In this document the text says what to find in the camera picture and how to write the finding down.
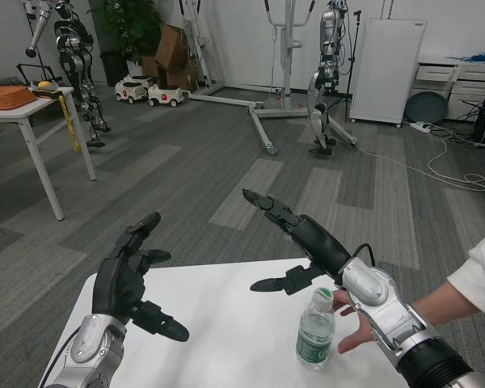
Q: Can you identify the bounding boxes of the silver black humanoid robot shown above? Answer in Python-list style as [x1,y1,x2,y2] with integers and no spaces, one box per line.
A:
[23,0,111,149]

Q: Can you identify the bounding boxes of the yellow tape measure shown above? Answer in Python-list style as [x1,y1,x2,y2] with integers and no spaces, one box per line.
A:
[32,91,82,154]

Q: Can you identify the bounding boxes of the white floor cable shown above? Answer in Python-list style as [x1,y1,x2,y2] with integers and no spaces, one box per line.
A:
[355,124,485,193]

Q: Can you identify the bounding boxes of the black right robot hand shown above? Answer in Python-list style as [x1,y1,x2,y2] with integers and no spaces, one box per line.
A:
[241,188,353,296]

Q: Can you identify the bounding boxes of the green potted plant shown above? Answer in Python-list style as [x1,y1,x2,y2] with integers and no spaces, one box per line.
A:
[92,0,162,76]

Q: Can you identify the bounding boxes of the white toy car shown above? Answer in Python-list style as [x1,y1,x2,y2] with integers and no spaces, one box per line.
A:
[147,83,185,109]
[115,74,150,104]

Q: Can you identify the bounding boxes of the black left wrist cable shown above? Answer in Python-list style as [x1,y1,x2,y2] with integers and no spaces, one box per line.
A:
[44,327,82,385]

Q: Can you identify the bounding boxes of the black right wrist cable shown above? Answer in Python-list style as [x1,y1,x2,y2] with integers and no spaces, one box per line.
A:
[353,243,376,266]

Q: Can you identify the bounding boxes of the orange woven basket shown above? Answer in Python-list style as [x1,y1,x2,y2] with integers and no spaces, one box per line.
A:
[0,85,38,111]

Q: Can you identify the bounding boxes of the white tall cabinet on wheels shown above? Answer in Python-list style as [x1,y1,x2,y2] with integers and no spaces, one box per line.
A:
[348,19,428,129]

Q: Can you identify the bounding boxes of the white side table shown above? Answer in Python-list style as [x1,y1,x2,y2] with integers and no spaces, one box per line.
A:
[0,86,98,221]

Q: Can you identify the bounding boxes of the black trash bin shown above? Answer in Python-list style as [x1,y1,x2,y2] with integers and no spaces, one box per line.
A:
[100,51,129,86]

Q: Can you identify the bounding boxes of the person right forearm white sleeve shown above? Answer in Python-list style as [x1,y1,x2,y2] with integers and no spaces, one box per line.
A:
[411,232,485,331]

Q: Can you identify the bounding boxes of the white small plate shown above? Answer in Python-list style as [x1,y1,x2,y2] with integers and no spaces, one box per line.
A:
[30,79,60,92]

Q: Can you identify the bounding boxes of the clear water bottle green label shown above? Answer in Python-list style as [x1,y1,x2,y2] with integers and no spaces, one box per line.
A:
[295,287,337,372]

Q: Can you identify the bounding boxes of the silver hanging humanoid robot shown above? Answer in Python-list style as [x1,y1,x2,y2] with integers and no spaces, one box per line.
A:
[306,0,348,157]

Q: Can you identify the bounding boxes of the tall brown cardboard box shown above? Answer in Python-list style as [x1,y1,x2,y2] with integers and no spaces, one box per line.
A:
[155,23,189,70]

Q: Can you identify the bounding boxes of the low brown cardboard box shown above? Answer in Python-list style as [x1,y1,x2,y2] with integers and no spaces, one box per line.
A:
[141,55,199,92]

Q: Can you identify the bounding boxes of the person right hand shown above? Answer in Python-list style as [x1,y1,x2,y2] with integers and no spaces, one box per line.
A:
[331,289,377,356]

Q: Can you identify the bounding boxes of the white large drawer unit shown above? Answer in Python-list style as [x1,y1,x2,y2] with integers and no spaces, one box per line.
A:
[446,63,485,121]

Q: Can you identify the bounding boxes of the white wide lift stand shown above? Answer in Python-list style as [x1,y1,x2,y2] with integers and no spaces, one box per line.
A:
[246,0,360,158]

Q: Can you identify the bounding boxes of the blue tangled cords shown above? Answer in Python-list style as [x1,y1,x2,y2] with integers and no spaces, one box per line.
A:
[448,52,485,65]

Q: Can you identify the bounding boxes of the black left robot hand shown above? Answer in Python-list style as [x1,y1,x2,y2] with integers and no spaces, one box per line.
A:
[91,212,190,343]

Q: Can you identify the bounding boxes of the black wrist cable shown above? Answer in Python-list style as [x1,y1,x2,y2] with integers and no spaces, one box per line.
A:
[353,243,376,266]
[44,327,82,385]

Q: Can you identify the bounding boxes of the blue round disc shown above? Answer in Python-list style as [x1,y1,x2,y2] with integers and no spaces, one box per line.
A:
[403,91,449,124]

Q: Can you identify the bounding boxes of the white small drawer unit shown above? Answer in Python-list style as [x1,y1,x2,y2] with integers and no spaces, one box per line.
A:
[415,60,460,116]

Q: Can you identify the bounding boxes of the white narrow lift stand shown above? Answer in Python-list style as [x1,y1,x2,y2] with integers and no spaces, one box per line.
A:
[179,0,266,110]

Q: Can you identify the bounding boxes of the black metal frame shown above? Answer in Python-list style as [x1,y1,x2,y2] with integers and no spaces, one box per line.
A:
[15,62,64,82]

